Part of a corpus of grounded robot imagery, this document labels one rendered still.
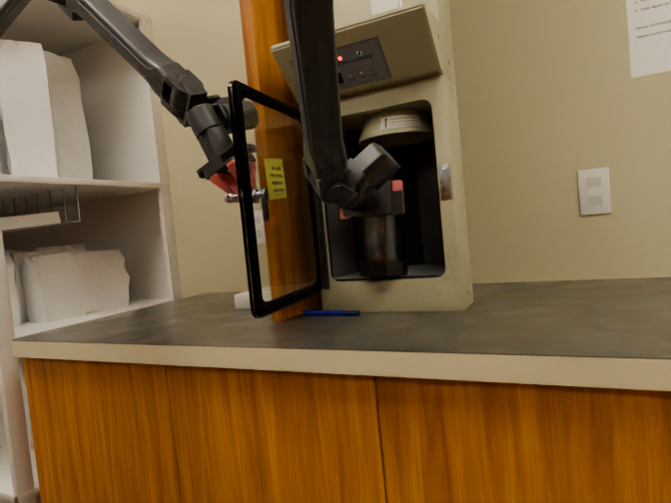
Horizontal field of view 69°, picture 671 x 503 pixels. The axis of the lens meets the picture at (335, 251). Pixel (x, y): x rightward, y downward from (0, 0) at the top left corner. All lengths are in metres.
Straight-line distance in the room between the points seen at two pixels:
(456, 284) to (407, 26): 0.50
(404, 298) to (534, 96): 0.68
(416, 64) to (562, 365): 0.61
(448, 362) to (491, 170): 0.80
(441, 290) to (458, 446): 0.34
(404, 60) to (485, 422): 0.66
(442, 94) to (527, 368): 0.56
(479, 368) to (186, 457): 0.63
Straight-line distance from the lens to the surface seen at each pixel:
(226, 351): 0.90
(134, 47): 1.09
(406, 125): 1.07
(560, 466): 0.79
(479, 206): 1.42
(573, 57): 1.45
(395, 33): 0.98
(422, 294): 1.03
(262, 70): 1.12
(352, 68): 1.03
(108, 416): 1.22
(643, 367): 0.70
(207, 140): 0.95
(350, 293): 1.08
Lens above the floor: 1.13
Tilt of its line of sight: 3 degrees down
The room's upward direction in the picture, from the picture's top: 5 degrees counter-clockwise
